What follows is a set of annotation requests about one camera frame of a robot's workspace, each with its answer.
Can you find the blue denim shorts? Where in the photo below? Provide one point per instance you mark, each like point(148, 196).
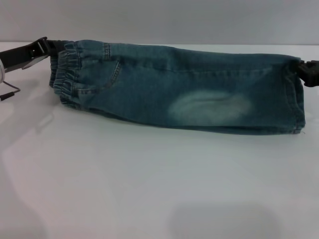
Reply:
point(174, 94)

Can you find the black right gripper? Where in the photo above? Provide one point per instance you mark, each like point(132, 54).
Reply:
point(312, 80)

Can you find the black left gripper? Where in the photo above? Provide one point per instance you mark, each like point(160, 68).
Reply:
point(22, 56)

